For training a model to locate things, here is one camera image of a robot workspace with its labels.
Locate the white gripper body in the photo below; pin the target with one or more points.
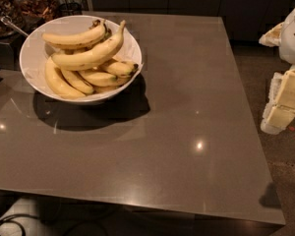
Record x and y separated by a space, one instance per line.
293 36

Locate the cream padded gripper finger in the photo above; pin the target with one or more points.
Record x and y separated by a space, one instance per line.
280 110

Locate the large yellow banana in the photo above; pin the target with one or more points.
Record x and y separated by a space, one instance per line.
96 56

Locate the yellow banana right with dark tip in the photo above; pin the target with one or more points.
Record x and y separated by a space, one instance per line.
121 69

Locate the yellow banana at bottom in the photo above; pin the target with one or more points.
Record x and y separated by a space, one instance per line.
104 89

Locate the yellow banana lower middle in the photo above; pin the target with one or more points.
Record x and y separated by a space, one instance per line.
103 79

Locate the yellow banana at back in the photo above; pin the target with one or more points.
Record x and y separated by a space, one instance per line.
78 40

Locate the dark cup behind bowl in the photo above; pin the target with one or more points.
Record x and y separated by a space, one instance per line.
70 9

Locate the yellow banana far left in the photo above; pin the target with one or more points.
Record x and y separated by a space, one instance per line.
57 83

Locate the white bowl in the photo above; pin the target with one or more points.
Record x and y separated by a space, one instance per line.
35 53

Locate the glass jar of snacks right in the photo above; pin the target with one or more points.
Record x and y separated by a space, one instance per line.
44 9

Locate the metal spoon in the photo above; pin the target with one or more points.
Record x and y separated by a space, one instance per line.
8 22

